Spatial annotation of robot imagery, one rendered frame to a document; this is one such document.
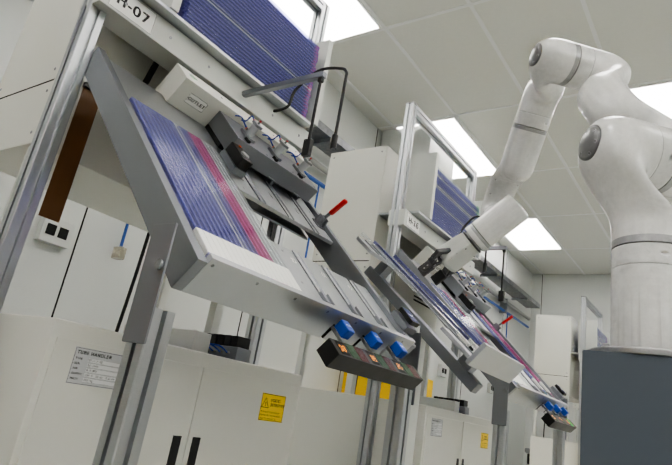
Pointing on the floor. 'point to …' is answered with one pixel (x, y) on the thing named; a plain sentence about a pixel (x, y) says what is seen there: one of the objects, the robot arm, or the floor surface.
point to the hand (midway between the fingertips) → (429, 275)
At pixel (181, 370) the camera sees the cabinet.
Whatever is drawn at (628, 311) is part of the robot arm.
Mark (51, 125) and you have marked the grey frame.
